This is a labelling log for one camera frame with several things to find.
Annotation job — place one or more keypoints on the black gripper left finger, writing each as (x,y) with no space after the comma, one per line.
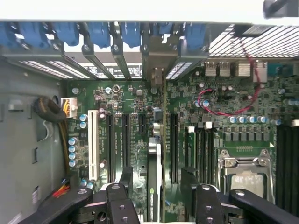
(116,205)

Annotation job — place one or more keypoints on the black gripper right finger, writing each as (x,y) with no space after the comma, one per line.
(208,205)

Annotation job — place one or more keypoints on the silver CPU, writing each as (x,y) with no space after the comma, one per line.
(247,184)

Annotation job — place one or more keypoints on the metal CPU socket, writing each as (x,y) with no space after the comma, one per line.
(224,161)

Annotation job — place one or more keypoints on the black RAM slot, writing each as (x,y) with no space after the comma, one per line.
(296,163)
(288,163)
(201,151)
(280,163)
(215,151)
(208,151)
(190,129)

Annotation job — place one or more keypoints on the black long expansion slot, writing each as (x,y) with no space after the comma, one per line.
(174,149)
(110,149)

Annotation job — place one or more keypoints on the white expansion slot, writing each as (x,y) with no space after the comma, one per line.
(93,144)

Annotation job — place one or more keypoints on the black short expansion slot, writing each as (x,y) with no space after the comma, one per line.
(143,123)

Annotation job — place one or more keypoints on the green motherboard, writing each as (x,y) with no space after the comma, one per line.
(121,102)

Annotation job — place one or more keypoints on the white power connector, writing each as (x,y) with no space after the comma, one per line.
(70,107)

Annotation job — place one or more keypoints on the grey power supply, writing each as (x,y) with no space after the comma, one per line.
(23,140)

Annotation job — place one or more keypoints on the silver rear port block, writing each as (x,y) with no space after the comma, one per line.
(260,72)
(211,68)
(243,69)
(225,68)

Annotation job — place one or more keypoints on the perforated metal slot cover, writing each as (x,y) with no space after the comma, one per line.
(46,70)
(72,71)
(178,70)

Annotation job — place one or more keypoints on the blue rear port block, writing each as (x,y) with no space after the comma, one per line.
(280,70)

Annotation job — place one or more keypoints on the blue card retention clip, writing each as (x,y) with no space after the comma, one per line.
(7,35)
(67,33)
(163,29)
(99,35)
(131,35)
(32,35)
(195,36)

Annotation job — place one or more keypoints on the black open PC case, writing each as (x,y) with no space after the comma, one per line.
(32,54)

